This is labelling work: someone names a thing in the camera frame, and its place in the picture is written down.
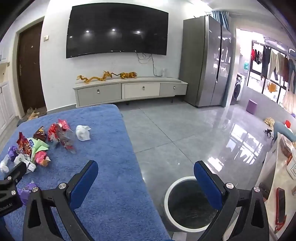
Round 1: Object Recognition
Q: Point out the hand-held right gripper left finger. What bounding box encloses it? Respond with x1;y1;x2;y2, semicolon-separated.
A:
23;160;100;241

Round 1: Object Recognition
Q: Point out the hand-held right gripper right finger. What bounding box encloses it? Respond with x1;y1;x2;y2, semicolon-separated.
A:
193;160;270;241

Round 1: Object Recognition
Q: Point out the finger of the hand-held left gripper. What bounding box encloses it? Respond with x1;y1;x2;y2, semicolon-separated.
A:
0;161;27;186

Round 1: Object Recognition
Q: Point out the white paper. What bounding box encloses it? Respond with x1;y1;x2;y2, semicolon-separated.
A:
0;154;10;173

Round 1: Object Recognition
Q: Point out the white printed wrapper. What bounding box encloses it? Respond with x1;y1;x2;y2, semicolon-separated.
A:
14;154;37;174

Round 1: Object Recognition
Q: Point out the purple wrapper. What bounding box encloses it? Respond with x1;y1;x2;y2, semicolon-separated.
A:
17;182;38;200
8;146;20;161

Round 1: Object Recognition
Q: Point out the white round bin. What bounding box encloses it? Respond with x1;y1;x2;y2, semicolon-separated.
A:
164;176;232;232

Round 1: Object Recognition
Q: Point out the pink red wrapper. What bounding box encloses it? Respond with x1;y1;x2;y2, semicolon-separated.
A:
35;150;51;167

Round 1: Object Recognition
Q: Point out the red snack packet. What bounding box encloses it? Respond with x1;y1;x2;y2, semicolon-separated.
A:
17;132;33;156

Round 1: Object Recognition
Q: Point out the light green paper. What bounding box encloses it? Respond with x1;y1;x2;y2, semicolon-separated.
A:
31;138;50;163

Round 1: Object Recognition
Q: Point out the clear plastic wrapper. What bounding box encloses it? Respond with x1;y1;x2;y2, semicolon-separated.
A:
59;130;77;154

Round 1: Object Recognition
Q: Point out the dark brown snack packet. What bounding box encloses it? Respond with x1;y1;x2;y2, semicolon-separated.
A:
33;126;47;141

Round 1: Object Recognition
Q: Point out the white tissue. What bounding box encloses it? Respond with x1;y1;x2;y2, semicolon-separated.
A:
76;125;91;141

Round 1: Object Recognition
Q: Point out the red foil wrapper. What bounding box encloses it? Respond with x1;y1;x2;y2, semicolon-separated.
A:
47;119;70;143

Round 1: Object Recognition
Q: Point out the blue fluffy blanket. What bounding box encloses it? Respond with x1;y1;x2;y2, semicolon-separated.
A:
0;104;173;241

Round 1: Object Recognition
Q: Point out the white side table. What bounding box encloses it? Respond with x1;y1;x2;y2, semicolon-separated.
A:
254;132;296;241

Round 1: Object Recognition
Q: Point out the red flat case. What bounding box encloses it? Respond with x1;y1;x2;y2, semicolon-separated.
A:
275;188;287;232

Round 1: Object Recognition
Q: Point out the white basket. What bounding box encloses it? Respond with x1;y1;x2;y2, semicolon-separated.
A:
285;160;296;180

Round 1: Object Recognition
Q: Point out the brown food package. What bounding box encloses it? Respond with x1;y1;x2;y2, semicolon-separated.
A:
280;139;296;158

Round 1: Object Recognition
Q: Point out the purple stool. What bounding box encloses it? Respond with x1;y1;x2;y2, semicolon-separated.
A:
246;99;258;114

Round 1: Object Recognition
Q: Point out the grey white television cabinet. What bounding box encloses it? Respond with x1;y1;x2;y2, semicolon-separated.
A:
73;76;188;107

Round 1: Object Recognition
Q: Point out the grey blue chair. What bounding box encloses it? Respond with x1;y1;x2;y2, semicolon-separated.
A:
273;122;294;142

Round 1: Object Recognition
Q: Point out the white washing machine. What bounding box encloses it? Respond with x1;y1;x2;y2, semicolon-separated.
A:
232;73;248;101

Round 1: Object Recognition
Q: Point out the dark brown door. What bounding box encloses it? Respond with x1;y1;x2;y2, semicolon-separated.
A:
17;23;48;116

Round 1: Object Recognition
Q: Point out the golden dragon figurine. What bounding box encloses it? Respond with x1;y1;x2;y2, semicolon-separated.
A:
77;71;119;83

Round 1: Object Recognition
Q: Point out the golden tiger figurine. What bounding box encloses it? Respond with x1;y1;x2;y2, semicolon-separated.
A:
119;71;138;80

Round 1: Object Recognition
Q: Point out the grey refrigerator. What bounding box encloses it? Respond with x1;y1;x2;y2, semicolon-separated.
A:
179;15;234;108

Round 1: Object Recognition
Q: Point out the row of hanging clothes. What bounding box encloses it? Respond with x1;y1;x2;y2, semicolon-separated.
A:
251;45;296;114

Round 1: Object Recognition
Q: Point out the blue curtain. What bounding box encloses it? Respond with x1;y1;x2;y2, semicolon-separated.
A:
211;10;230;29

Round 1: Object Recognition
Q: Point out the black television cable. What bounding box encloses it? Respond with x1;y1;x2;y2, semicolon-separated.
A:
136;52;163;77

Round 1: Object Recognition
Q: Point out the black wall television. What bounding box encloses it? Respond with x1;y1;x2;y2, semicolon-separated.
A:
66;3;169;59

